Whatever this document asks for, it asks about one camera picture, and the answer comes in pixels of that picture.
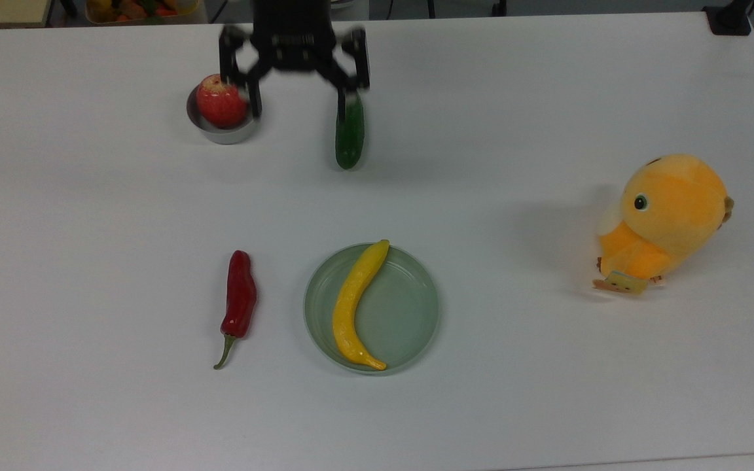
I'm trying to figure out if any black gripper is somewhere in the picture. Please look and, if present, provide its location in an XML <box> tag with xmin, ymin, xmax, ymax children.
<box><xmin>219</xmin><ymin>0</ymin><xmax>371</xmax><ymax>124</ymax></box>

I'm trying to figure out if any yellow banana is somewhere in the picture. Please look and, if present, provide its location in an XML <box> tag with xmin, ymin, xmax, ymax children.
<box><xmin>332</xmin><ymin>239</ymin><xmax>391</xmax><ymax>372</ymax></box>

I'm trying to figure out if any green plastic plate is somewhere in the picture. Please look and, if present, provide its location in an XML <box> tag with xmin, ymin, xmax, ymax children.
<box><xmin>303</xmin><ymin>243</ymin><xmax>441</xmax><ymax>375</ymax></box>

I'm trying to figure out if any red apple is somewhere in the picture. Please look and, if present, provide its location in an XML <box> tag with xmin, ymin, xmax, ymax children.
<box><xmin>195</xmin><ymin>74</ymin><xmax>250</xmax><ymax>129</ymax></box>

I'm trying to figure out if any green cucumber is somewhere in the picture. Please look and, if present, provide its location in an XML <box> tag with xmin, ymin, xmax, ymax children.
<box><xmin>334</xmin><ymin>92</ymin><xmax>366</xmax><ymax>171</ymax></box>

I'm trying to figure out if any round metal bowl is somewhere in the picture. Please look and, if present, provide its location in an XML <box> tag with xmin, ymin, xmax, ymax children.
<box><xmin>186</xmin><ymin>84</ymin><xmax>261</xmax><ymax>145</ymax></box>

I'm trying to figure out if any bin of toy food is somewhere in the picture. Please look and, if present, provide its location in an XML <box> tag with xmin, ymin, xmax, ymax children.
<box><xmin>84</xmin><ymin>0</ymin><xmax>207</xmax><ymax>26</ymax></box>

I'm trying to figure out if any red chili pepper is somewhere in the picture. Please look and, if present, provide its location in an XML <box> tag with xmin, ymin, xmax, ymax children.
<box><xmin>213</xmin><ymin>250</ymin><xmax>259</xmax><ymax>370</ymax></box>

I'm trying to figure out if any brown paper toy tag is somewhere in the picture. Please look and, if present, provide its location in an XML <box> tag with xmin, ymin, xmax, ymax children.
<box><xmin>592</xmin><ymin>271</ymin><xmax>650</xmax><ymax>296</ymax></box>

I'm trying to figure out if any orange plush toy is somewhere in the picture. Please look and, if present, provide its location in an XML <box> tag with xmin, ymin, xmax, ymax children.
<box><xmin>596</xmin><ymin>154</ymin><xmax>736</xmax><ymax>288</ymax></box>

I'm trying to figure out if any black table clamp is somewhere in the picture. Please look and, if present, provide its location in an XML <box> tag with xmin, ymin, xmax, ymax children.
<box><xmin>703</xmin><ymin>0</ymin><xmax>754</xmax><ymax>36</ymax></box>

